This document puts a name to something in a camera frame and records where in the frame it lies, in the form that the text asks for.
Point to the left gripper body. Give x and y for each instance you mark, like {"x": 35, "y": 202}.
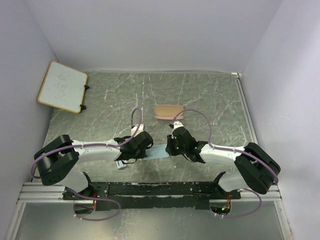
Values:
{"x": 140, "y": 154}

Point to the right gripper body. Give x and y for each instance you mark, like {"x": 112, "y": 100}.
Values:
{"x": 175, "y": 149}

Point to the light blue cleaning cloth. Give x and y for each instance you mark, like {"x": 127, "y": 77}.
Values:
{"x": 156, "y": 152}

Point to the pink glasses case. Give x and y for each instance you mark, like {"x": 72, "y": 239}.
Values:
{"x": 167, "y": 112}

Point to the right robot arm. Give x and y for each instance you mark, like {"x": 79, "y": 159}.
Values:
{"x": 255, "y": 169}

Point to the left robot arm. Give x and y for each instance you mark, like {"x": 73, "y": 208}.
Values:
{"x": 56, "y": 161}

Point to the white sunglasses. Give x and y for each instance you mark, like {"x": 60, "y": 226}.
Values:
{"x": 121, "y": 164}

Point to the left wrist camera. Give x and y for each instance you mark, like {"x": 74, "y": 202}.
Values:
{"x": 137, "y": 129}

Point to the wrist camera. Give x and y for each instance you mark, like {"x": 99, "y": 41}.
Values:
{"x": 137, "y": 129}
{"x": 176, "y": 124}

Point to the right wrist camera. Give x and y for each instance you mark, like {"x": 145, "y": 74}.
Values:
{"x": 176, "y": 124}

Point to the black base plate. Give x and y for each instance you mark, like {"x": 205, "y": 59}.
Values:
{"x": 149, "y": 195}

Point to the small whiteboard with orange frame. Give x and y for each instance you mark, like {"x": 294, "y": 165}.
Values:
{"x": 63, "y": 88}

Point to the aluminium rail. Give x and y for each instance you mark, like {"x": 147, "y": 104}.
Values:
{"x": 35, "y": 192}

